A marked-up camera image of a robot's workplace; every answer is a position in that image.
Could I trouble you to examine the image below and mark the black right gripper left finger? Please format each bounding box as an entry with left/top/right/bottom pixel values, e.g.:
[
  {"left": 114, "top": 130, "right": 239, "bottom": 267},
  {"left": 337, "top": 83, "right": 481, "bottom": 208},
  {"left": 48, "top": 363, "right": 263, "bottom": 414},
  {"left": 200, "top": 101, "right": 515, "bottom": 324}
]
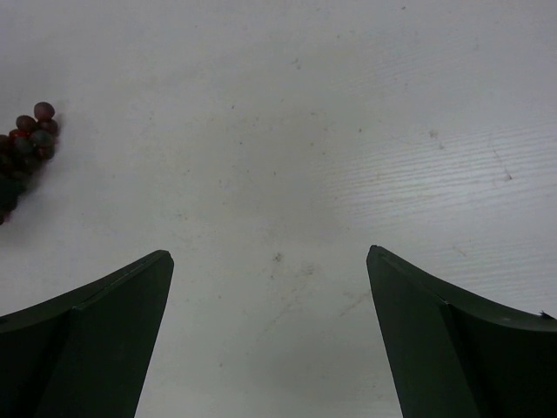
[{"left": 1, "top": 250, "right": 174, "bottom": 417}]

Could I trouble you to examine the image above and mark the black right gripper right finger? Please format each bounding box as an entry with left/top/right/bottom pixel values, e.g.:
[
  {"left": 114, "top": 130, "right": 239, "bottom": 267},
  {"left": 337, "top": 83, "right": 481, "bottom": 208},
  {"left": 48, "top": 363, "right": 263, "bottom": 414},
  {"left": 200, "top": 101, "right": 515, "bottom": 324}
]
[{"left": 366, "top": 246, "right": 556, "bottom": 417}]

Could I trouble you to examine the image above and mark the dark purple fake grape bunch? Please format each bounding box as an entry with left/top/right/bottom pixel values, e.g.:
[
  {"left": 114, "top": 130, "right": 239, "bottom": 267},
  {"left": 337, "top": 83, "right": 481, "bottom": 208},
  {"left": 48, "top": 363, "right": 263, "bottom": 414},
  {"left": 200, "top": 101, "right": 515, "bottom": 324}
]
[{"left": 1, "top": 101, "right": 60, "bottom": 224}]

